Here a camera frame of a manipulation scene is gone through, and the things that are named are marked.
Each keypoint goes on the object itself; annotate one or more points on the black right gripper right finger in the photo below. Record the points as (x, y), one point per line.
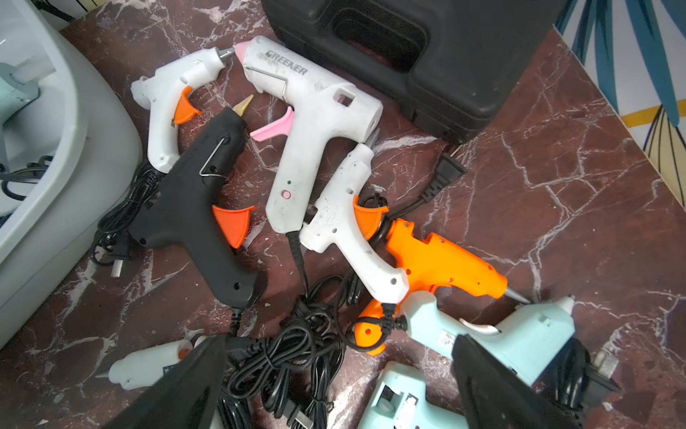
(492, 396)

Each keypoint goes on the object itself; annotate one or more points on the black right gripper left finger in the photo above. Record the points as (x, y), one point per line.
(185, 397)

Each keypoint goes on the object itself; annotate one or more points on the mint green glue gun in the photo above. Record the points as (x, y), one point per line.
(23, 83)

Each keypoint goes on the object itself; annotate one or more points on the white labelled mini glue gun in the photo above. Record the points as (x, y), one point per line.
(143, 368)

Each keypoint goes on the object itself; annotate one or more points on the light blue glue gun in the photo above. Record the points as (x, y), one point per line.
(524, 342)
(399, 401)

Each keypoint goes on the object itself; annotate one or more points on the orange glue gun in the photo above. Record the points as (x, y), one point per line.
(423, 265)

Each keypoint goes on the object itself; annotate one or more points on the black orange-trigger glue gun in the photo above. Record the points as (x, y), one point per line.
(184, 212)

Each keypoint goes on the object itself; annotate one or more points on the grey plastic storage box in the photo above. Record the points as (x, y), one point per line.
(66, 158)

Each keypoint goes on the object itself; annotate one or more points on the small white orange-trigger glue gun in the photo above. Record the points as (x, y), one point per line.
(166, 96)

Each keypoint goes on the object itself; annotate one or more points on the large white pink-trigger glue gun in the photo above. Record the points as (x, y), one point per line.
(321, 106)

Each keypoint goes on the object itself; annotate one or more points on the black plastic tool case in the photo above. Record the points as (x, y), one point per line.
(450, 65)

